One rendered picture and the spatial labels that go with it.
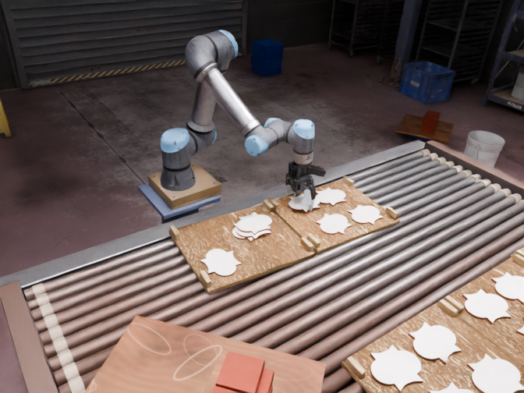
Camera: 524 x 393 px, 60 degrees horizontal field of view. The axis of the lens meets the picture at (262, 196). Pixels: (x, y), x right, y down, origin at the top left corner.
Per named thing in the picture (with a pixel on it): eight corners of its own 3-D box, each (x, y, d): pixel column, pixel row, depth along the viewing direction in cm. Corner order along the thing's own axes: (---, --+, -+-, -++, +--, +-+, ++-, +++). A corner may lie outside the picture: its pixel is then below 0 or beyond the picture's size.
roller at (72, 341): (44, 350, 127) (41, 341, 124) (462, 174, 225) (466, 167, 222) (49, 365, 124) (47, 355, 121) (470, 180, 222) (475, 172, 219)
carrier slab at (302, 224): (265, 205, 186) (265, 202, 185) (342, 182, 205) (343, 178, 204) (317, 254, 161) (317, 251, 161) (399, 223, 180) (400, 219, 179)
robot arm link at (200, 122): (173, 146, 199) (194, 29, 163) (196, 135, 210) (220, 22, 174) (193, 161, 196) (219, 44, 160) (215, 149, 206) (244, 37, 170)
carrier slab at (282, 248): (168, 233, 167) (168, 230, 166) (264, 206, 185) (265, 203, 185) (208, 295, 142) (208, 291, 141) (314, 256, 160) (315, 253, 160)
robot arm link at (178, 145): (156, 163, 191) (153, 133, 184) (178, 151, 201) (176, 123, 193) (177, 171, 186) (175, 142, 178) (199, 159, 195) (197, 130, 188)
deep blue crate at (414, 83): (396, 92, 585) (402, 63, 565) (419, 87, 603) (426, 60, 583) (425, 105, 549) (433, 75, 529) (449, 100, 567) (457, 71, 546)
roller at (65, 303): (32, 316, 137) (29, 306, 134) (437, 161, 235) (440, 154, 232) (37, 328, 134) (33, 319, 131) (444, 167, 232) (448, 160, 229)
